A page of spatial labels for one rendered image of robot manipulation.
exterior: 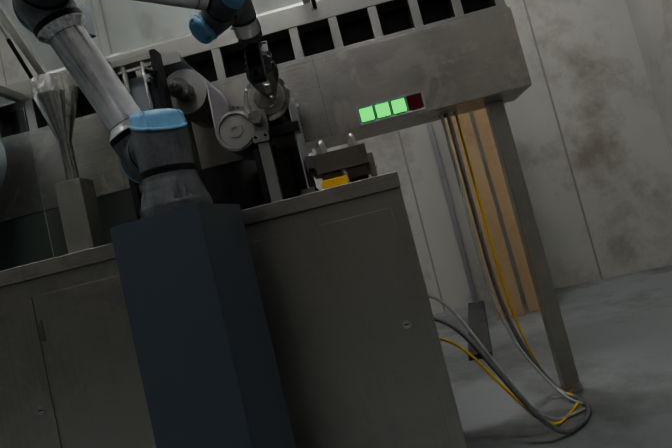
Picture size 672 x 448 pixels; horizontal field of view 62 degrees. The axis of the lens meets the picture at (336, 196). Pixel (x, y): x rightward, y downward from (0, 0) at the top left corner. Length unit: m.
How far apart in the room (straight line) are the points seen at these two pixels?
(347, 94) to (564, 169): 2.79
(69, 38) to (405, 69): 1.17
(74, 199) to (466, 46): 1.46
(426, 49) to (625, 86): 2.83
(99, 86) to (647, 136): 4.05
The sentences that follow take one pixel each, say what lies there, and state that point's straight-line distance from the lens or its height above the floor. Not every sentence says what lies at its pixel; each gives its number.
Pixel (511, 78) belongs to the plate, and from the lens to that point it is 2.14.
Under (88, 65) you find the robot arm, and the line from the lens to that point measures 1.39.
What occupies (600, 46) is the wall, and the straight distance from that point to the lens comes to 4.79.
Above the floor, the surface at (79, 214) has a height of 1.05.
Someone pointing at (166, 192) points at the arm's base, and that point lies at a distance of 1.16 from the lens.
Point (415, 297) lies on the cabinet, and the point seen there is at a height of 0.58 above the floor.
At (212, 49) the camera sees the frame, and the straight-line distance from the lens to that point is 2.22.
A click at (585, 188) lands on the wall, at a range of 4.62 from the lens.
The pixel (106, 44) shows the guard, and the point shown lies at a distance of 2.37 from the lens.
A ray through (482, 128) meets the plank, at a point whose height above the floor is 1.29.
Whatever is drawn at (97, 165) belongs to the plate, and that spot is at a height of 1.26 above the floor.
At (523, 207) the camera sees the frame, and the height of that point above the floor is 0.72.
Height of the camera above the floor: 0.77
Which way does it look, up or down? 4 degrees up
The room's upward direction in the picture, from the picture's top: 14 degrees counter-clockwise
